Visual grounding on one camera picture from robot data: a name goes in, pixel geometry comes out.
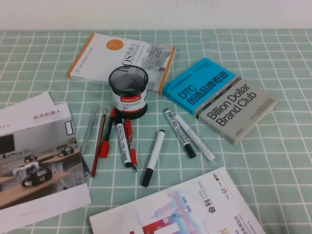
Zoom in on white translucent pen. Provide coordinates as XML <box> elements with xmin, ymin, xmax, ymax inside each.
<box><xmin>175</xmin><ymin>113</ymin><xmax>216</xmax><ymax>162</ymax></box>

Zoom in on black mesh pen holder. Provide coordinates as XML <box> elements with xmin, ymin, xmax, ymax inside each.
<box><xmin>108</xmin><ymin>66</ymin><xmax>149</xmax><ymax>120</ymax></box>

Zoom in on red gel pen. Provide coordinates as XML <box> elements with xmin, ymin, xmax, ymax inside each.
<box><xmin>124</xmin><ymin>118</ymin><xmax>138</xmax><ymax>174</ymax></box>

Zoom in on red black marker pen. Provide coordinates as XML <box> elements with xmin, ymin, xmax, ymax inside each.
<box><xmin>99</xmin><ymin>108</ymin><xmax>117</xmax><ymax>159</ymax></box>

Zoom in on printed white black marker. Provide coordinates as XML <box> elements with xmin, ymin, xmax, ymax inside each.
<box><xmin>163</xmin><ymin>108</ymin><xmax>197</xmax><ymax>159</ymax></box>
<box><xmin>115</xmin><ymin>117</ymin><xmax>133</xmax><ymax>169</ymax></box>

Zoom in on plain white black-capped marker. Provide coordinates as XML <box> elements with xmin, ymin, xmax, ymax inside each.
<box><xmin>141</xmin><ymin>129</ymin><xmax>167</xmax><ymax>188</ymax></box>

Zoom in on red pencil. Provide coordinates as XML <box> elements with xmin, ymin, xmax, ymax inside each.
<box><xmin>90</xmin><ymin>108</ymin><xmax>108</xmax><ymax>178</ymax></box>

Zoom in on blue grey DTC book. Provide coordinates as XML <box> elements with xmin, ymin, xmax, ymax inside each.
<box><xmin>162</xmin><ymin>57</ymin><xmax>278</xmax><ymax>146</ymax></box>

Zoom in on white orange ROS book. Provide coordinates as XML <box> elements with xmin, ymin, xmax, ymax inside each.
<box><xmin>68</xmin><ymin>33</ymin><xmax>176</xmax><ymax>96</ymax></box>

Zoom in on white show catalogue magazine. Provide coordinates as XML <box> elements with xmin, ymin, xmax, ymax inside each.
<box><xmin>89</xmin><ymin>167</ymin><xmax>267</xmax><ymax>234</ymax></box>

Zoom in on brochure with robot photo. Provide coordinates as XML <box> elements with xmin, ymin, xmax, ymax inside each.
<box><xmin>0</xmin><ymin>102</ymin><xmax>92</xmax><ymax>228</ymax></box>

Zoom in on green checked tablecloth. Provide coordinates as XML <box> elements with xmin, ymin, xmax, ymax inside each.
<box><xmin>0</xmin><ymin>29</ymin><xmax>312</xmax><ymax>234</ymax></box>

